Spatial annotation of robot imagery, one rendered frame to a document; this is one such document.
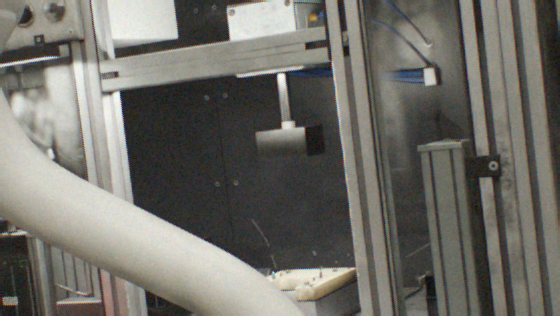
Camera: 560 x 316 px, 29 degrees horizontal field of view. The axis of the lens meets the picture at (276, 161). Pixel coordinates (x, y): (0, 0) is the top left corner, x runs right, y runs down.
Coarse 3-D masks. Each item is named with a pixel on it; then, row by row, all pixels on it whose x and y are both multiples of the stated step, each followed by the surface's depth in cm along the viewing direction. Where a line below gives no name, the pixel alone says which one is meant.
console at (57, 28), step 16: (32, 0) 159; (48, 0) 156; (64, 0) 156; (32, 16) 159; (48, 16) 156; (64, 16) 156; (80, 16) 156; (16, 32) 161; (32, 32) 159; (48, 32) 158; (64, 32) 156; (80, 32) 156; (16, 48) 161
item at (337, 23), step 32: (352, 0) 135; (352, 32) 136; (96, 64) 156; (352, 64) 136; (96, 96) 156; (96, 128) 157; (352, 160) 138; (128, 192) 159; (352, 192) 138; (352, 224) 139; (384, 256) 137; (128, 288) 158; (384, 288) 137
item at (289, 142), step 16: (288, 80) 165; (288, 96) 164; (288, 112) 164; (288, 128) 164; (304, 128) 161; (320, 128) 165; (272, 144) 164; (288, 144) 162; (304, 144) 161; (320, 144) 165
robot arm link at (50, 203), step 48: (0, 96) 90; (0, 144) 88; (0, 192) 88; (48, 192) 87; (96, 192) 87; (48, 240) 88; (96, 240) 85; (144, 240) 84; (192, 240) 85; (144, 288) 85; (192, 288) 83; (240, 288) 82
